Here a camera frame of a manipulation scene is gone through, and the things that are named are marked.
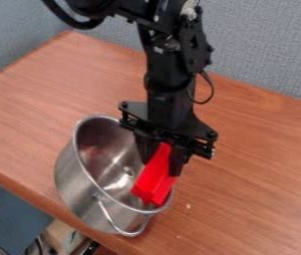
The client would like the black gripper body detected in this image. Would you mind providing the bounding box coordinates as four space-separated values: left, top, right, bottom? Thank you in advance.
119 93 218 159

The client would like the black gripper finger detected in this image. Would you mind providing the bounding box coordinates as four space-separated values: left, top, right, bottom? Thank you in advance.
168 145 190 176
135 133 159 164

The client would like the red rectangular block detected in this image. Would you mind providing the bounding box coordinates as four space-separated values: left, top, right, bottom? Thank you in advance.
132 143 175 206

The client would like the stainless steel pot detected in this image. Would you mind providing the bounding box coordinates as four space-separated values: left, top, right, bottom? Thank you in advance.
55 115 172 237

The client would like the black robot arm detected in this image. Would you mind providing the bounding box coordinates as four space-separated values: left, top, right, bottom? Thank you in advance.
41 0 218 176

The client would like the beige box under table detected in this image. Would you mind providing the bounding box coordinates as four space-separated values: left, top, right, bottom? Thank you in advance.
41 220 90 255

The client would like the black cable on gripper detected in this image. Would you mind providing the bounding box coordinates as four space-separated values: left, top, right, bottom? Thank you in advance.
186 70 215 106

